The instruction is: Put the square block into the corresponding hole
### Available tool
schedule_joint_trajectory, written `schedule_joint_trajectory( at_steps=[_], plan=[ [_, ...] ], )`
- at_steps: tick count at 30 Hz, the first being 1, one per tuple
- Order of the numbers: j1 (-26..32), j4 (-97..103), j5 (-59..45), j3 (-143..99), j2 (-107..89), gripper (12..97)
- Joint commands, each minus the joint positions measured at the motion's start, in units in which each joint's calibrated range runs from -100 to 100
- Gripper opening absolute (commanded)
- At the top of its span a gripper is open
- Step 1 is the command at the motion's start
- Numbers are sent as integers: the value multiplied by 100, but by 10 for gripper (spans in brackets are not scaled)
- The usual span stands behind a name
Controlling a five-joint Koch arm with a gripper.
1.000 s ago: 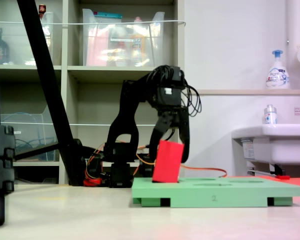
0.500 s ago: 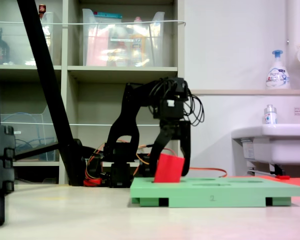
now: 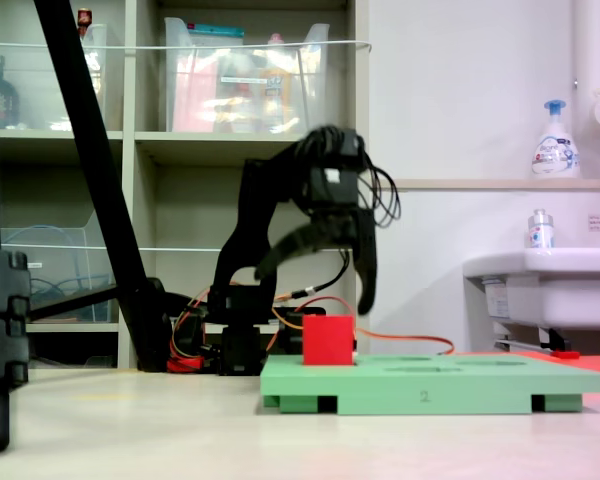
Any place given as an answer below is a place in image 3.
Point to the white pump soap bottle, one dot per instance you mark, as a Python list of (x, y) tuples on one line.
[(555, 155)]

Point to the red square block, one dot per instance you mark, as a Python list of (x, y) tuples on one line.
[(328, 340)]

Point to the small clear sanitizer bottle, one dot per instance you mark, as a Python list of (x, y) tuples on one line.
[(541, 232)]

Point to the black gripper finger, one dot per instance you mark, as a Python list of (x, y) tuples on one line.
[(292, 245), (369, 270)]

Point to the red printed clamp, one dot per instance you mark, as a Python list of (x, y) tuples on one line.
[(185, 364)]

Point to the notched black tripod leg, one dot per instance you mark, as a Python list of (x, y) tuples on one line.
[(0, 350)]

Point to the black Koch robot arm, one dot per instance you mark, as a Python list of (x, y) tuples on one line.
[(252, 220)]

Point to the white ceramic sink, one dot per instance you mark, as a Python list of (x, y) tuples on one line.
[(555, 290)]

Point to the green shape sorter board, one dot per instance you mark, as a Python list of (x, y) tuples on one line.
[(430, 382)]

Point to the beige shelf unit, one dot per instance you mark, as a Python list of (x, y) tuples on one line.
[(190, 147)]

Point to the dark glass bottle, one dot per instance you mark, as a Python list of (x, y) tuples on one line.
[(2, 100)]

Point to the clear bin with supplies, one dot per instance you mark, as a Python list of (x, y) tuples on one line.
[(240, 90)]

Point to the clear plastic storage bin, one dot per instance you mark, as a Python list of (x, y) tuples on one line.
[(40, 100)]

